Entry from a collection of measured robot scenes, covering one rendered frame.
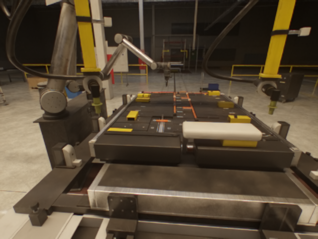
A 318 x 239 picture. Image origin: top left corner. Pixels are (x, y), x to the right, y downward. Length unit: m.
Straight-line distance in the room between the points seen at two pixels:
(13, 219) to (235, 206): 0.94
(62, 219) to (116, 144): 0.39
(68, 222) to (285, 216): 0.86
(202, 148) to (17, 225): 0.86
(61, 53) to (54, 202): 1.14
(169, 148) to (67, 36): 1.27
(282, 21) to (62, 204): 1.29
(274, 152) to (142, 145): 0.60
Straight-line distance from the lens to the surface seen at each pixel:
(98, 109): 0.69
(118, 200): 0.72
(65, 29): 1.67
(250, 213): 0.81
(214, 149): 0.80
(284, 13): 1.02
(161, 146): 0.78
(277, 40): 1.01
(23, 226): 0.98
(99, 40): 6.29
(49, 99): 1.62
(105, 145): 0.84
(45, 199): 0.99
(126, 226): 0.77
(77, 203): 0.90
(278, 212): 0.80
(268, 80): 1.02
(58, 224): 0.92
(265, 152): 0.89
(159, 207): 0.75
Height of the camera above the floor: 1.50
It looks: 21 degrees down
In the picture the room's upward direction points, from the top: straight up
